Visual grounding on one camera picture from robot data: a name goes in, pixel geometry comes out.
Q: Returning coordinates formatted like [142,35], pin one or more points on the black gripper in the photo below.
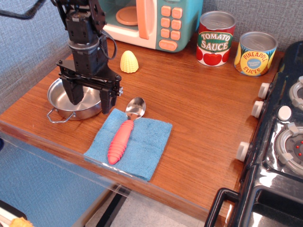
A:
[89,68]

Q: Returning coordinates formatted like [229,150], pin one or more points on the stainless steel pot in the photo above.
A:
[88,107]

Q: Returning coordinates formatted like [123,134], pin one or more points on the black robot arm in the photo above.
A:
[84,21]

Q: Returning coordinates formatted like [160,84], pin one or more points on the blue towel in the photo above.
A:
[144,149]

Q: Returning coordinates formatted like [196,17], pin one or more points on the white stove knob bottom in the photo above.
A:
[242,151]

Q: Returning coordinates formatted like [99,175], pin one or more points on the white stove knob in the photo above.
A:
[257,108]
[263,90]
[242,151]

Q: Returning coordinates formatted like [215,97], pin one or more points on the yellow toy corn piece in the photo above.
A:
[129,62]

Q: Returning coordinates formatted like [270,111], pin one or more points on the teal toy microwave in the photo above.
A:
[164,25]

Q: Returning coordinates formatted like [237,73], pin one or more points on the tomato sauce can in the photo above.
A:
[214,40]

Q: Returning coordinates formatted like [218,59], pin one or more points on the orange fuzzy object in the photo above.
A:
[20,222]

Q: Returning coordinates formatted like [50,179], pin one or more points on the white stove knob middle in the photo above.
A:
[257,108]

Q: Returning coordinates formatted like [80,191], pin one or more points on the pineapple slices can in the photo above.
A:
[255,53]

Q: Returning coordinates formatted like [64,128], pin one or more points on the white stove knob top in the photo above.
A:
[263,90]

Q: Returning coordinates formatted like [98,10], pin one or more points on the black toy stove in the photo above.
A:
[271,182]

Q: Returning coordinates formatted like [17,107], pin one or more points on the spoon with pink handle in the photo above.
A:
[134,110]

